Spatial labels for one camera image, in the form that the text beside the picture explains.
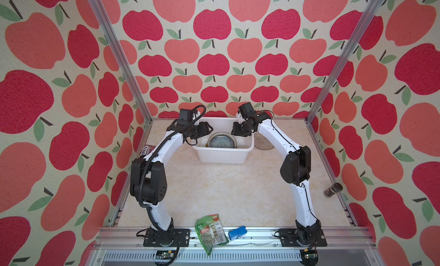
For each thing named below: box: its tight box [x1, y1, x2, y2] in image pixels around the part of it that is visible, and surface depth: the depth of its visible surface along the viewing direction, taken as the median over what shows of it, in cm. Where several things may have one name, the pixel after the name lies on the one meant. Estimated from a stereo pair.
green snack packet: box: [194, 213, 230, 256], surface depth 76 cm
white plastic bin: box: [193, 116, 255, 164], surface depth 100 cm
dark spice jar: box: [323, 182, 344, 198], surface depth 82 cm
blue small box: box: [228, 225, 248, 241], surface depth 76 cm
